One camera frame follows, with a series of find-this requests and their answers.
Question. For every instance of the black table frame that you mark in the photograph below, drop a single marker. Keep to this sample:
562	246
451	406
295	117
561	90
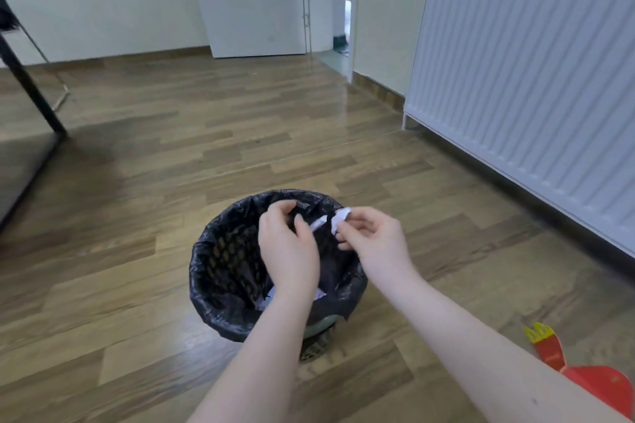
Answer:
29	85

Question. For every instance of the person's left hand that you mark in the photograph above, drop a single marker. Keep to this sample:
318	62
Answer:
290	259

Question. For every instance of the black cloth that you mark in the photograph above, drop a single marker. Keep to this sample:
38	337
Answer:
7	16

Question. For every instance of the white ribbed cabinet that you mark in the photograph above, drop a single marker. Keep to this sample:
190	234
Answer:
536	65

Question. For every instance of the person's right hand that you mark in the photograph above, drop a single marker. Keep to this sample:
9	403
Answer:
387	249

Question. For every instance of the red and yellow toy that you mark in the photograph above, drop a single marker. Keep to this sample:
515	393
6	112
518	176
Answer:
595	383

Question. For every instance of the white paper scrap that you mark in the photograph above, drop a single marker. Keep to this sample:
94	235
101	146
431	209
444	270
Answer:
342	217

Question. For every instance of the person's left thumb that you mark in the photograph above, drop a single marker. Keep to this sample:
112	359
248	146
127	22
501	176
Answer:
302	228

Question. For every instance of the black garbage bag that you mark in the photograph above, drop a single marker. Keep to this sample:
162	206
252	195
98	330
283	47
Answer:
223	269

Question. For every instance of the person's right fingers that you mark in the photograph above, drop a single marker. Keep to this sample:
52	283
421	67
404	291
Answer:
358	232

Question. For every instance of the round mesh trash bin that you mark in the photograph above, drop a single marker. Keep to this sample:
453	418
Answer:
317	341

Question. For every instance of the white paper waste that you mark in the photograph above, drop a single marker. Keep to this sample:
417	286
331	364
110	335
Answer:
320	295

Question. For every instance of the thin silver metal rod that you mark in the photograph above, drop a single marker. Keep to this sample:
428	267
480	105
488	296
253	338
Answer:
47	61

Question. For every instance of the person's right forearm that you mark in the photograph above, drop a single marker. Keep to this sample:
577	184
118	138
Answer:
476	353

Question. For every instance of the person's left forearm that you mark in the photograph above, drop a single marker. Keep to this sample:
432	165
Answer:
263	363

